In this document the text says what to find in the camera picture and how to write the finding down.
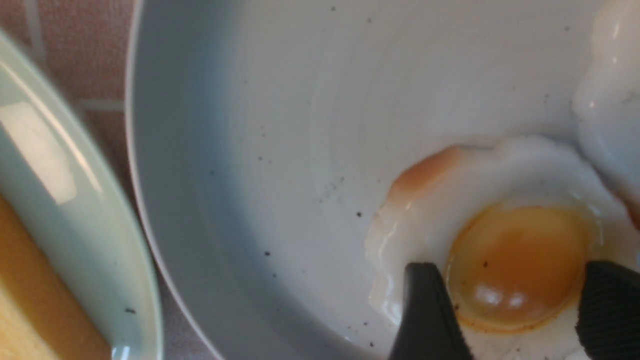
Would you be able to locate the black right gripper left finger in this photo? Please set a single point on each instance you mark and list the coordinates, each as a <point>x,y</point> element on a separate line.
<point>429,329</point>

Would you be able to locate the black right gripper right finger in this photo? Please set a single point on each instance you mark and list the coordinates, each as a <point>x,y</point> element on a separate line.
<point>608,326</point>

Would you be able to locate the bread slice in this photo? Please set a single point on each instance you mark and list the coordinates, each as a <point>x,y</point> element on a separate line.
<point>40,319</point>

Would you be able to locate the light green center plate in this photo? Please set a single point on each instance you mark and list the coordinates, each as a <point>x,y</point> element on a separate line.
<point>68,197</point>

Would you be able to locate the grey egg plate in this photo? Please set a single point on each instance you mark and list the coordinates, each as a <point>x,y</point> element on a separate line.
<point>266,134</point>

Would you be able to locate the fried egg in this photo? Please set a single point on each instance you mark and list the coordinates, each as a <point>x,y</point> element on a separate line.
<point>510,229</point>
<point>607,100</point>

